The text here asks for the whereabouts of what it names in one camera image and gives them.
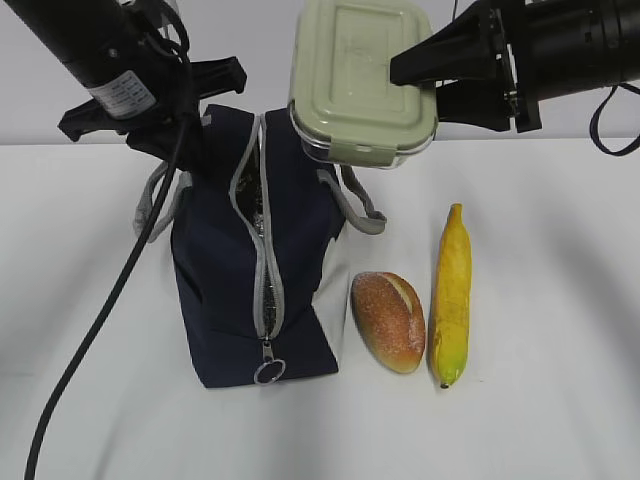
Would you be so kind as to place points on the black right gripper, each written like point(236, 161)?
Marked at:
point(464, 51)

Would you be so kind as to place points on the brown bread roll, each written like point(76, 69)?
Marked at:
point(390, 319)

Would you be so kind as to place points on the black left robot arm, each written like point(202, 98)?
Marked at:
point(133, 59)

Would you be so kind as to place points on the navy blue lunch bag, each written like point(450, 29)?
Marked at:
point(262, 267)

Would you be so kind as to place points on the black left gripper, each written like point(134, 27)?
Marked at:
point(167, 124)

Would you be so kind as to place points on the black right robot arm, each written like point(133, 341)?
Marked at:
point(577, 46)

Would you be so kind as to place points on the green lidded lunch box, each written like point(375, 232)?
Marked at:
point(342, 102)

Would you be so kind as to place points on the yellow banana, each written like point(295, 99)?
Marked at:
point(450, 307)

